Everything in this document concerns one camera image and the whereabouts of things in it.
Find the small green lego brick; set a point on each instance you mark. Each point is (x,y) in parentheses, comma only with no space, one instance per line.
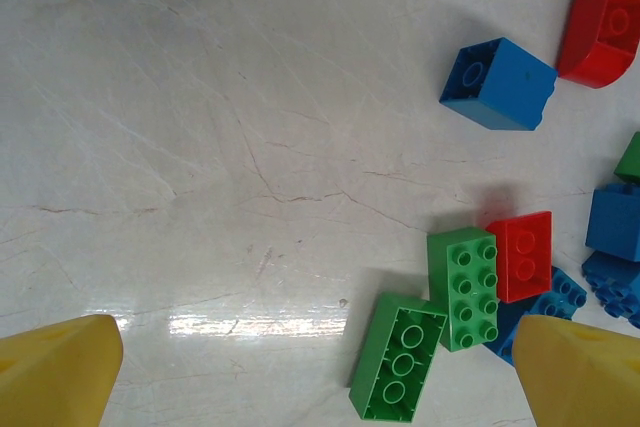
(630,159)

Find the blue square lego brick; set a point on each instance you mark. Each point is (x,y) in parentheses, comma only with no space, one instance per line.
(515,87)

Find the red rectangular lego brick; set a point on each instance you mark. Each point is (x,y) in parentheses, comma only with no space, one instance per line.
(525,257)

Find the blue studded lego brick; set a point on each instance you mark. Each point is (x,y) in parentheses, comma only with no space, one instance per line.
(615,287)

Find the blue tall lego brick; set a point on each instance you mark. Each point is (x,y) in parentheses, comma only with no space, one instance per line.
(617,224)

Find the red curved lego brick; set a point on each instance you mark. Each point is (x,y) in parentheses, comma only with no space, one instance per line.
(590,32)

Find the blue flat lego brick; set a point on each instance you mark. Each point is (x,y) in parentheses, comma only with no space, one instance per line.
(555,299)

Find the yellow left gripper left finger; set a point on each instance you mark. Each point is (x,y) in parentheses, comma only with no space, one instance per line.
(55,377)

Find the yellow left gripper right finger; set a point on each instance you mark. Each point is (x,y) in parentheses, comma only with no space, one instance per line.
(580,382)

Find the green long lego brick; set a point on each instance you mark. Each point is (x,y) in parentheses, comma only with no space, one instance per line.
(467,287)
(395,362)

